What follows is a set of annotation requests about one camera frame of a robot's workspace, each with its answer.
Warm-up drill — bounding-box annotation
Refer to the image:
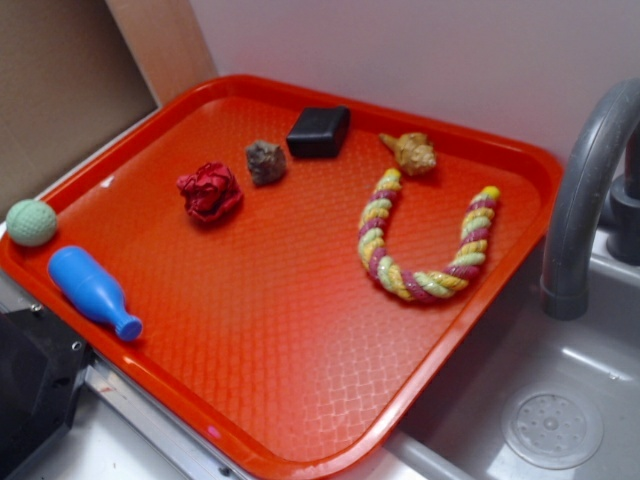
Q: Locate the tan conch seashell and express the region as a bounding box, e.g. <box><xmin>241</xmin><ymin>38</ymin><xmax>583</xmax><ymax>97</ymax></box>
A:
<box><xmin>378</xmin><ymin>132</ymin><xmax>437</xmax><ymax>176</ymax></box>

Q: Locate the brown cardboard panel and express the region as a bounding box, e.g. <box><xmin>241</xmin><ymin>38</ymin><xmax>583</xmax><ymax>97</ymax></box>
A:
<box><xmin>1</xmin><ymin>1</ymin><xmax>217</xmax><ymax>208</ymax></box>

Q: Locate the grey curved faucet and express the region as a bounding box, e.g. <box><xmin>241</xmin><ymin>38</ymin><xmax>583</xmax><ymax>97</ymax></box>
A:
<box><xmin>540</xmin><ymin>78</ymin><xmax>639</xmax><ymax>320</ymax></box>

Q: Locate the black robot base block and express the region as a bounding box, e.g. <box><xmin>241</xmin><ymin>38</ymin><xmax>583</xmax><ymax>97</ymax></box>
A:
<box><xmin>1</xmin><ymin>304</ymin><xmax>91</xmax><ymax>479</ymax></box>

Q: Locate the grey plastic sink basin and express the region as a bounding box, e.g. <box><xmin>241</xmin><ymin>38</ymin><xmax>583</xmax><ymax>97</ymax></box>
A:
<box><xmin>386</xmin><ymin>229</ymin><xmax>639</xmax><ymax>479</ymax></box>

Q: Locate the round grey sink drain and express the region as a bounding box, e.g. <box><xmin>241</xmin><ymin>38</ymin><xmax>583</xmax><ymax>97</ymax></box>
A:
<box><xmin>501</xmin><ymin>384</ymin><xmax>604</xmax><ymax>470</ymax></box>

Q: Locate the grey brown rock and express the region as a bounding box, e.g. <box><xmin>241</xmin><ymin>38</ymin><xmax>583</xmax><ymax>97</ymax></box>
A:
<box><xmin>245</xmin><ymin>140</ymin><xmax>287</xmax><ymax>186</ymax></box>

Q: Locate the blue plastic bottle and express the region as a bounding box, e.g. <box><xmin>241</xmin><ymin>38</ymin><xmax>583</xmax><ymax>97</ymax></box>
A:
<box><xmin>47</xmin><ymin>246</ymin><xmax>143</xmax><ymax>341</ymax></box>

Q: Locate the orange plastic tray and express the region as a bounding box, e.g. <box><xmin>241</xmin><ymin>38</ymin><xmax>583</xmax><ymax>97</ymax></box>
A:
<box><xmin>1</xmin><ymin>76</ymin><xmax>562</xmax><ymax>479</ymax></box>

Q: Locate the light green rubber ball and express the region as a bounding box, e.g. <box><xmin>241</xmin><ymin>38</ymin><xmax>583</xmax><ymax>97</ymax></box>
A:
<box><xmin>6</xmin><ymin>199</ymin><xmax>58</xmax><ymax>247</ymax></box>

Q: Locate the multicoloured twisted rope toy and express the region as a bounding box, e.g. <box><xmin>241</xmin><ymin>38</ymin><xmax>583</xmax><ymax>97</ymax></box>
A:
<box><xmin>357</xmin><ymin>168</ymin><xmax>501</xmax><ymax>304</ymax></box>

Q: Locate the black rectangular block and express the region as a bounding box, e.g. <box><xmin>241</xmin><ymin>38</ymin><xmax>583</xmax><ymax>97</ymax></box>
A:
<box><xmin>286</xmin><ymin>106</ymin><xmax>351</xmax><ymax>159</ymax></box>

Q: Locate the crumpled red paper ball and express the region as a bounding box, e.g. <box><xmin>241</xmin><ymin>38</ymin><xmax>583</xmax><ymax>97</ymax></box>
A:
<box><xmin>176</xmin><ymin>162</ymin><xmax>244</xmax><ymax>223</ymax></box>

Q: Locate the dark grey faucet handle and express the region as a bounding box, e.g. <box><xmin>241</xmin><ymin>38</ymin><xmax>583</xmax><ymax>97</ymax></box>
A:
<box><xmin>607</xmin><ymin>128</ymin><xmax>639</xmax><ymax>266</ymax></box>

